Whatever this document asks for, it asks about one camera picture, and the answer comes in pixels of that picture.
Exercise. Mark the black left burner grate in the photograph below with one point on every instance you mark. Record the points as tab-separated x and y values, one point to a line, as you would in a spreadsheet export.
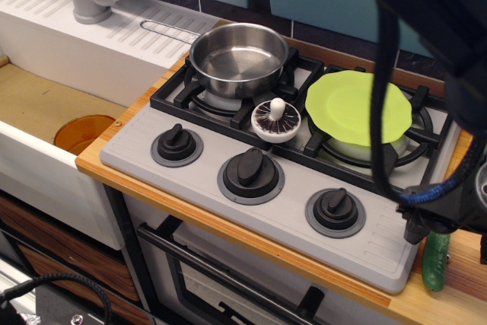
183	97

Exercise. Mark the grey toy stove top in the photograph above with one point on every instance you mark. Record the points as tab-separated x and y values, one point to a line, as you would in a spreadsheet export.
291	165

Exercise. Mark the black burner grate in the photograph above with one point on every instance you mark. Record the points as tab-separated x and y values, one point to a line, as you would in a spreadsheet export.
420	156
183	97

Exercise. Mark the black stove knob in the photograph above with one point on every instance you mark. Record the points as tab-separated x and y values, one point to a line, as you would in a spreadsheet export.
176	147
251	178
335	213

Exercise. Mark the black middle stove knob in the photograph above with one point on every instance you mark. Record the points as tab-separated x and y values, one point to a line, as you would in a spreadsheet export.
251	178

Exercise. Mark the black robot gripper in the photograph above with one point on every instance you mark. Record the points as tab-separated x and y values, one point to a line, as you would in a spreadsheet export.
464	208

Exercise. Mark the black left stove knob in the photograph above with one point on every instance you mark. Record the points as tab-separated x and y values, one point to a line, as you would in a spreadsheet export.
176	147

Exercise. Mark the white toy sink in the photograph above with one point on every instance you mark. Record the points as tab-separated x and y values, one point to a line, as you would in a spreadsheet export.
53	70

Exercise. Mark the lime green plastic plate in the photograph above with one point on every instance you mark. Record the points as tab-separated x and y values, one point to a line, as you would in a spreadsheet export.
339	104

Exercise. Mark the stainless steel pot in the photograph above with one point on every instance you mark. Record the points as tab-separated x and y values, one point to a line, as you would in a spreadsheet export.
235	61

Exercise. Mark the oven door with black handle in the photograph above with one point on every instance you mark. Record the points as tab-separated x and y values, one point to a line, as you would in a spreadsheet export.
203	271

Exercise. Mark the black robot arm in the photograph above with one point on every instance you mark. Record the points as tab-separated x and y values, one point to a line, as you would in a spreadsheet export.
454	32

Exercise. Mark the green toy pickle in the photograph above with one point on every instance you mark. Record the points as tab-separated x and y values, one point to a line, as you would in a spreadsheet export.
434	261

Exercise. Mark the wooden drawer fronts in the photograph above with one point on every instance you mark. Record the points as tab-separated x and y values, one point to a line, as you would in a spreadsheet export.
44	245

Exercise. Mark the black right burner grate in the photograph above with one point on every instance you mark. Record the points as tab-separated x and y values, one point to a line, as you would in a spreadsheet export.
420	156

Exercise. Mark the white toy mushroom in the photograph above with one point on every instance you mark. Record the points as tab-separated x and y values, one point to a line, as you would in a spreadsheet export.
275	121

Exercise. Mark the black right stove knob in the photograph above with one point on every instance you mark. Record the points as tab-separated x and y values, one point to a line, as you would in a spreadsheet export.
335	213

